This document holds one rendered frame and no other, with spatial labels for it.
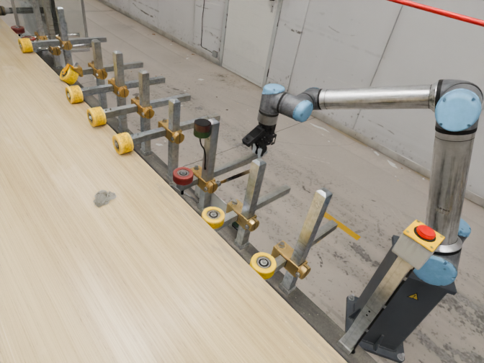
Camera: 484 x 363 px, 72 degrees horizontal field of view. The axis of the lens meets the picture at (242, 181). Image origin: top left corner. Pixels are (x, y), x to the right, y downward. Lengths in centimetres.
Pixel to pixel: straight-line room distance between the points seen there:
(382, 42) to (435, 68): 55
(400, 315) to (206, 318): 120
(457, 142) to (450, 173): 11
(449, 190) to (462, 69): 228
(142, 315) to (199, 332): 15
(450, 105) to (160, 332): 104
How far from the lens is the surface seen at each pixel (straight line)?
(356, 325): 111
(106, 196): 122
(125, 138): 140
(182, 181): 130
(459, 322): 257
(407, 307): 186
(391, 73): 370
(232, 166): 148
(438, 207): 136
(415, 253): 85
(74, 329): 94
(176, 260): 102
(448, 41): 352
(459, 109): 120
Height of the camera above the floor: 170
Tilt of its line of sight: 37 degrees down
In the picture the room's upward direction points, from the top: 11 degrees clockwise
